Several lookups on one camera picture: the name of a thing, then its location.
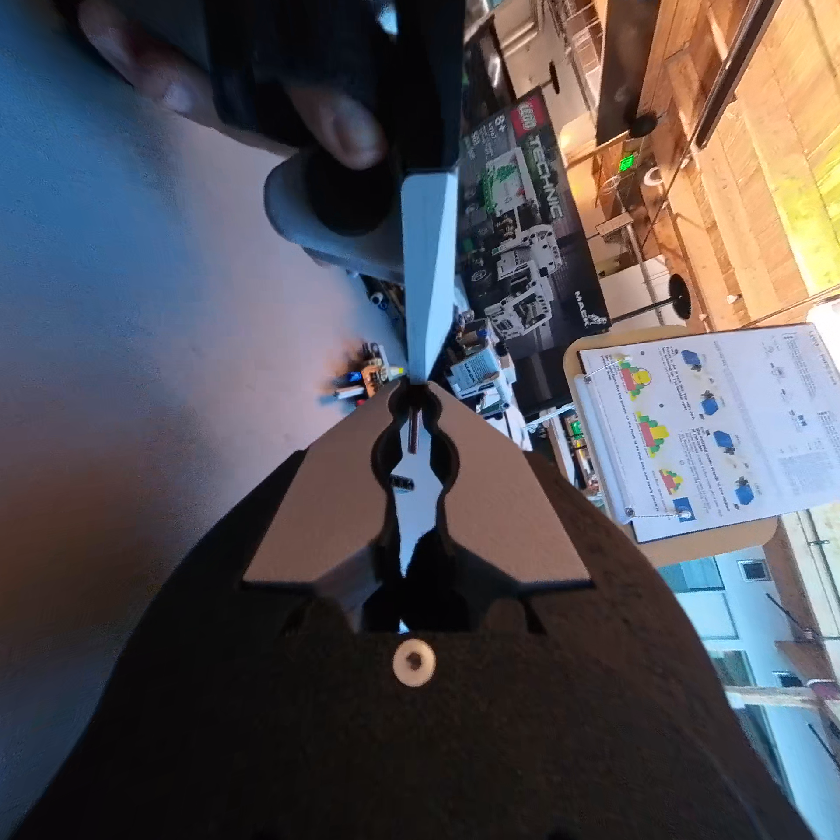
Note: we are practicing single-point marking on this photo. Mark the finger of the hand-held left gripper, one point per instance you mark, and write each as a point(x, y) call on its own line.
point(430, 262)

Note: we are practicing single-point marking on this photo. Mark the person's left hand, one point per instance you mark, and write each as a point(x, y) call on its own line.
point(144, 59)

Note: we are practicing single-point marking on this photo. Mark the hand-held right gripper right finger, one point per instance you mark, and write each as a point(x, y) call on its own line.
point(505, 512)

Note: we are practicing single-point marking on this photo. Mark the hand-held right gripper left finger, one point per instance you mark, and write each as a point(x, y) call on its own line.
point(328, 499)

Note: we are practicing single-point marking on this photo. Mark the printed instruction sheet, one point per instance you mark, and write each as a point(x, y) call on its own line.
point(722, 426)

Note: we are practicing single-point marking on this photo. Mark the small lego gear subassembly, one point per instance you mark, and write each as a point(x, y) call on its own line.
point(367, 380)

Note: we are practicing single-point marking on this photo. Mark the white lego truck model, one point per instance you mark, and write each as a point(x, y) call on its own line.
point(476, 375)

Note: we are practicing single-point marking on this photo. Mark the instruction sheet on clipboard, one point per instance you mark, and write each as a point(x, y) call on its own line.
point(709, 551)

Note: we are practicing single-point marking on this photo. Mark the brown lego axle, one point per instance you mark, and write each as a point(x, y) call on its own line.
point(413, 430)

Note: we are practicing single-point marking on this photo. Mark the black lego set box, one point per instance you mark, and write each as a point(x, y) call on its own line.
point(538, 197)

